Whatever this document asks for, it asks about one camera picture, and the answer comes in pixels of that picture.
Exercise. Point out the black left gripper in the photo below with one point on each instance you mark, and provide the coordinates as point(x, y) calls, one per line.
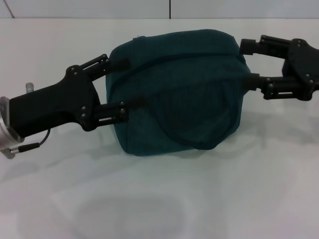
point(54, 104)

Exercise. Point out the dark teal fabric lunch bag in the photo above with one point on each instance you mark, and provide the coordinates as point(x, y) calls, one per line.
point(179, 94)

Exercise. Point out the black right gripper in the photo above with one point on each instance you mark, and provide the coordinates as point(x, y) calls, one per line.
point(302, 67)

